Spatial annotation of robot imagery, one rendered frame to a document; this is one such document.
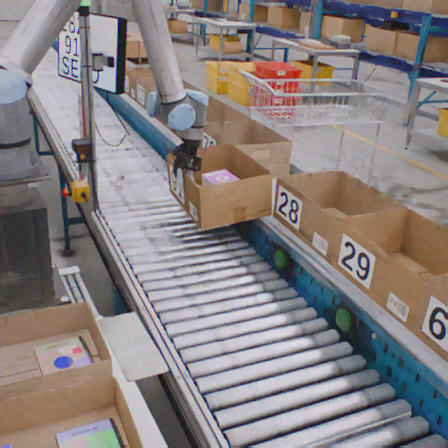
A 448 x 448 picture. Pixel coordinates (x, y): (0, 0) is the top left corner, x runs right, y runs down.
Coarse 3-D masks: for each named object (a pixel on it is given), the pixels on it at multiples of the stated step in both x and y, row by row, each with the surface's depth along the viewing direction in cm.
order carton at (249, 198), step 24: (168, 168) 224; (216, 168) 234; (240, 168) 227; (264, 168) 205; (192, 192) 199; (216, 192) 194; (240, 192) 198; (264, 192) 202; (216, 216) 198; (240, 216) 203; (264, 216) 207
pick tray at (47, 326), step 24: (48, 312) 153; (72, 312) 156; (0, 336) 149; (24, 336) 152; (48, 336) 155; (72, 336) 156; (96, 336) 150; (0, 360) 145; (24, 360) 145; (96, 360) 147; (0, 384) 137; (24, 384) 126; (48, 384) 129
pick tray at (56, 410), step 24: (72, 384) 125; (96, 384) 128; (0, 408) 120; (24, 408) 122; (48, 408) 125; (72, 408) 128; (96, 408) 131; (120, 408) 127; (0, 432) 122; (24, 432) 123; (48, 432) 124; (120, 432) 125
